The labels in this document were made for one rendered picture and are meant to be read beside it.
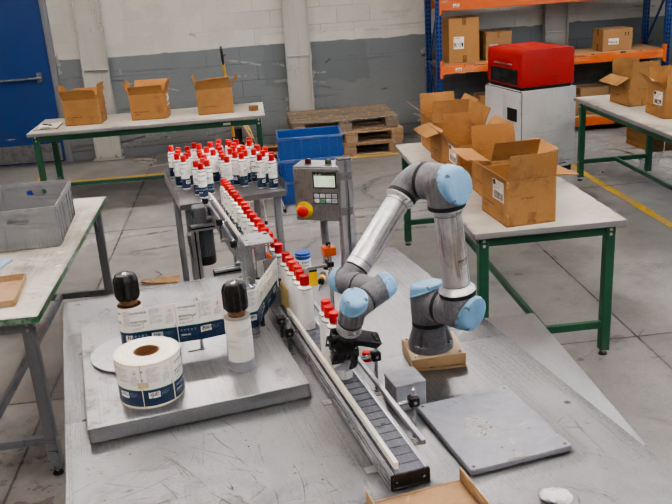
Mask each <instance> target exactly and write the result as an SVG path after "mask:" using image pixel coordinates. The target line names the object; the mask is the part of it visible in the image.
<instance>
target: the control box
mask: <svg viewBox="0 0 672 504"><path fill-rule="evenodd" d="M304 163H305V160H301V161H300V162H298V163H297V164H295V165H294V166H293V177H294V189H295V202H296V214H297V220H313V221H342V208H341V197H340V173H339V169H338V166H337V165H335V160H331V163H332V165H331V166H324V163H325V160H311V163H312V165H310V166H305V165H304ZM312 172H336V183H337V189H320V188H313V178H312ZM313 192H318V193H338V201H339V204H314V202H313ZM300 206H305V207H306V208H307V209H308V215H307V216H306V217H300V216H299V215H298V213H297V209H298V208H299V207H300Z"/></svg>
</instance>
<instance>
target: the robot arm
mask: <svg viewBox="0 0 672 504"><path fill-rule="evenodd" d="M470 193H472V180H471V177H470V175H469V173H468V172H467V171H466V170H465V169H464V168H462V167H460V166H456V165H453V164H442V163H434V162H428V161H419V162H416V163H413V164H411V165H409V166H408V167H407V168H405V169H404V170H403V171H402V172H401V173H400V174H399V175H398V176H397V177H396V178H395V179H394V180H393V182H392V183H391V184H390V186H389V187H388V189H387V191H386V194H387V197H386V198H385V200H384V202H383V203H382V205H381V206H380V208H379V210H378V211H377V213H376V214H375V216H374V218H373V219H372V221H371V222H370V224H369V226H368V227H367V229H366V230H365V232H364V234H363V235H362V237H361V238H360V240H359V242H358V243H357V245H356V246H355V248H354V250H353V251H352V253H351V254H350V256H349V258H348V259H347V261H346V263H345V264H344V266H343V267H337V268H335V269H333V270H332V271H331V272H330V274H329V277H328V284H329V287H330V288H331V290H333V291H335V292H337V293H339V294H342V297H341V300H340V303H339V313H338V318H337V325H336V328H332V329H330V334H329V336H327V338H326V344H325V347H329V350H330V353H331V355H330V359H331V362H332V365H336V364H340V365H338V366H336V367H335V368H334V370H335V371H341V370H345V372H348V371H351V370H352V369H354V368H355V367H356V366H357V363H358V357H359V348H358V346H364V347H370V348H378V347H379V346H380V345H381V344H382V342H381V339H380V336H379V334H378V332H373V331H367V330H362V328H363V323H364V319H365V316H366V315H368V314H369V313H371V312H372V311H373V310H374V309H376V308H377V307H378V306H380V305H381V304H383V303H384V302H385V301H387V300H389V299H390V297H392V296H393V295H394V294H395V293H396V292H397V284H396V281H395V279H394V278H393V276H392V275H390V274H389V273H387V272H381V273H380V274H377V275H376V276H375V277H372V276H369V275H367V274H368V273H369V271H370V269H371V268H372V266H373V265H374V263H375V261H376V260H377V258H378V256H379V255H380V253H381V252H382V250H383V248H384V247H385V245H386V243H387V242H388V240H389V239H390V237H391V235H392V234H393V232H394V231H395V229H396V227H397V226H398V224H399V222H400V221H401V219H402V218H403V216H404V214H405V213H406V211H407V210H408V209H410V208H412V207H413V206H414V204H415V203H416V202H417V201H418V200H420V199H422V200H426V201H427V208H428V211H429V212H430V213H431V214H433V215H434V222H435V230H436V237H437V245H438V252H439V260H440V268H441V275H442V279H437V278H433V279H425V280H421V281H418V282H415V283H414V284H412V285H411V286H410V296H409V298H410V306H411V318H412V329H411V332H410V336H409V340H408V346H409V350H410V351H411V352H413V353H415V354H418V355H423V356H434V355H440V354H444V353H446V352H448V351H450V350H451V349H452V348H453V347H454V341H453V337H452V334H451V332H450V330H449V327H448V326H450V327H453V328H456V329H458V330H464V331H471V330H474V329H475V328H476V327H478V326H479V324H480V323H481V321H482V319H483V318H484V315H485V311H486V304H485V301H484V299H482V298H481V297H480V296H477V294H476V287H475V285H474V284H473V283H472V282H470V276H469V268H468V260H467V251H466V243H465V234H464V226H463V217H462V210H463V209H464V208H465V207H466V203H467V202H468V200H469V199H470V197H471V195H470ZM327 341H328V342H329V344H327ZM341 363H342V364H341Z"/></svg>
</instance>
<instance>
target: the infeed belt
mask: <svg viewBox="0 0 672 504"><path fill-rule="evenodd" d="M280 307H281V308H282V310H283V311H284V313H285V314H286V316H287V317H290V316H289V315H288V314H287V309H286V308H285V307H284V305H280ZM306 332H307V333H308V335H309V336H310V337H311V339H312V340H313V342H314V343H315V345H316V346H317V347H318V349H319V350H320V352H321V339H320V326H319V325H318V324H317V322H316V321H315V329H314V330H312V331H306ZM298 333H299V335H300V336H301V338H302V339H303V341H304V342H305V344H306V345H307V347H308V348H309V350H310V351H311V352H312V354H313V355H314V357H315V358H316V360H317V361H318V363H319V364H320V366H321V367H322V369H323V370H324V372H325V373H326V375H327V376H328V378H329V379H330V381H331V382H332V383H333V385H334V386H335V388H336V389H337V391H338V392H339V394H340V395H341V397H342V398H343V400H344V401H345V403H346V404H347V406H348V407H349V409H350V410H351V411H352V413H353V414H354V416H355V417H356V419H357V420H358V422H359V423H360V425H361V426H362V428H363V429H364V431H365V432H366V434H367V435H368V437H369V438H370V439H371V441H372V442H373V444H374V445H375V447H376V448H377V450H378V451H379V453H380V454H381V456H382V457H383V459H384V460H385V462H386V463H387V465H388V466H389V468H390V469H391V470H392V472H393V473H394V475H395V476H397V475H401V474H405V473H409V472H413V471H417V470H421V469H425V466H424V465H423V463H422V462H421V461H420V460H419V458H418V457H417V455H416V454H415V453H414V451H413V450H412V449H411V447H410V446H409V445H408V443H407V442H406V441H405V439H404V438H403V437H402V435H401V434H400V433H399V431H398V430H397V429H396V427H395V426H394V425H393V423H392V422H391V421H390V419H389V418H388V417H387V415H386V414H385V413H384V411H383V410H382V409H381V407H380V406H379V405H378V403H377V402H376V401H375V399H374V398H373V397H372V395H371V394H370V393H369V391H368V390H367V389H366V387H365V386H364V385H363V383H362V382H361V381H360V379H359V378H358V377H357V376H356V374H355V373H354V371H353V378H352V379H351V380H349V381H342V383H343V384H344V386H345V387H346V389H347V390H348V391H349V393H350V394H351V396H352V397H353V399H354V400H355V401H356V403H357V404H358V406H359V407H360V408H361V410H362V411H363V413H364V414H365V416H366V417H367V418H368V420H369V421H370V423H371V424H372V426H373V427H374V428H375V430H376V431H377V433H378V434H379V435H380V437H381V438H382V440H383V441H384V443H385V444H386V445H387V447H388V448H389V450H390V451H391V453H392V454H393V455H394V457H395V458H396V460H397V461H398V467H399V468H398V469H395V470H394V468H393V467H392V465H391V464H390V462H389V461H388V460H387V458H386V457H385V455H384V454H383V452H382V451H381V449H380V448H379V446H378V445H377V443H376V442H375V441H374V439H373V438H372V436H371V435H370V433H369V432H368V430H367V429H366V427H365V426H364V424H363V423H362V422H361V420H360V419H359V417H358V416H357V414H356V413H355V411H354V410H353V408H352V407H351V406H350V404H349V403H348V401H347V400H346V398H345V397H344V395H343V394H342V392H341V391H340V389H339V388H338V387H337V385H336V384H335V382H334V381H333V379H332V378H331V376H330V375H329V373H328V372H327V370H326V369H325V368H324V366H323V365H322V363H321V362H320V360H319V359H318V357H317V356H316V354H315V353H314V352H313V350H312V349H311V347H310V346H309V344H308V343H307V341H306V340H305V338H304V337H303V335H302V334H301V333H300V332H298ZM321 353H322V352H321Z"/></svg>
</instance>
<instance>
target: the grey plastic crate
mask: <svg viewBox="0 0 672 504"><path fill-rule="evenodd" d="M39 189H45V190H46V191H47V192H46V194H39V195H27V191H30V190H39ZM74 216H75V209H74V203H73V198H72V192H71V181H70V179H60V180H50V181H40V182H30V183H20V184H10V185H1V186H0V253H4V252H13V251H22V250H31V249H40V248H49V247H58V246H61V245H62V242H63V241H64V238H65V236H66V233H67V232H68V229H69V227H70V225H71V223H72V220H73V219H74Z"/></svg>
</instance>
